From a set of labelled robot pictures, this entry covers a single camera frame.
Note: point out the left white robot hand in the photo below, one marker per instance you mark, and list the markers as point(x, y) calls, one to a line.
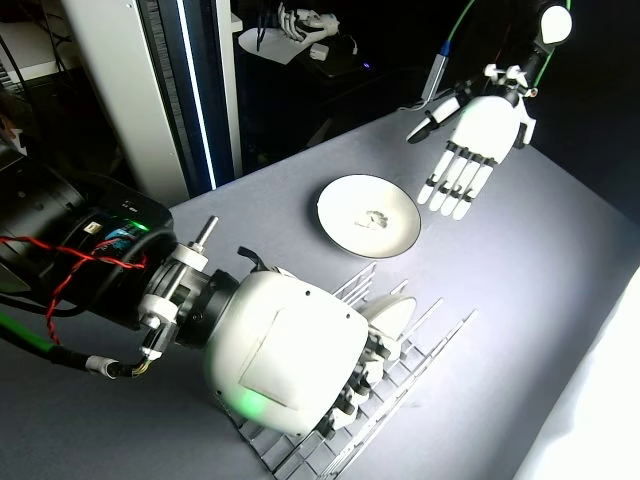
point(485, 130)

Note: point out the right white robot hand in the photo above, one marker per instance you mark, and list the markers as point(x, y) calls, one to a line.
point(290, 350)

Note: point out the white plate with black rim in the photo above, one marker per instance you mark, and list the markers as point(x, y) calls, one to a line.
point(395, 315)
point(360, 200)

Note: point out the white shelf board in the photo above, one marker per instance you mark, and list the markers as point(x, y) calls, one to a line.
point(30, 50)

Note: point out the black device with blue light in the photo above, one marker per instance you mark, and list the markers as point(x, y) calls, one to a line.
point(345, 62)

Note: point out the small white power adapter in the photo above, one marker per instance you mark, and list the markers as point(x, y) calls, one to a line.
point(319, 52)

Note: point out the spare white robot hand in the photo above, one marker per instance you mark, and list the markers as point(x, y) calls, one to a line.
point(320, 25)

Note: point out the white paper sheet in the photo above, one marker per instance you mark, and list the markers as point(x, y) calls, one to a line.
point(270, 47)

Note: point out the white robot column, blue strip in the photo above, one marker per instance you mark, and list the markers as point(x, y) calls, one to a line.
point(125, 75)

